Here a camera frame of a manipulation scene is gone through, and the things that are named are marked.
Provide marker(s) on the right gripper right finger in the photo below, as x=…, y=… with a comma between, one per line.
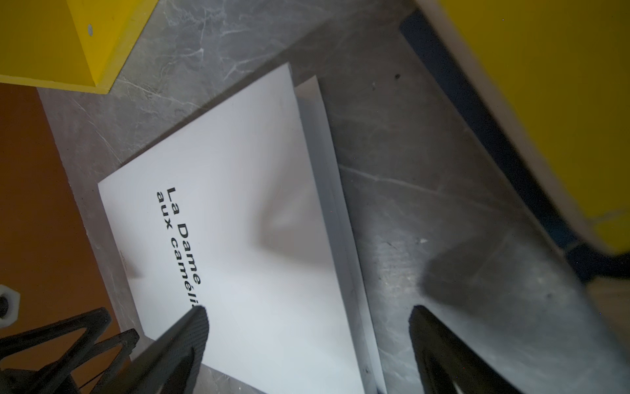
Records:
x=445, y=363

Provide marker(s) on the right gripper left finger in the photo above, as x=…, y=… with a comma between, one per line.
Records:
x=170, y=365

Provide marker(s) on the white La Dame book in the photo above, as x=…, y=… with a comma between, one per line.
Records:
x=242, y=211

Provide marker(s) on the yellow pink blue bookshelf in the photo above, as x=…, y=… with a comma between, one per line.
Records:
x=543, y=84

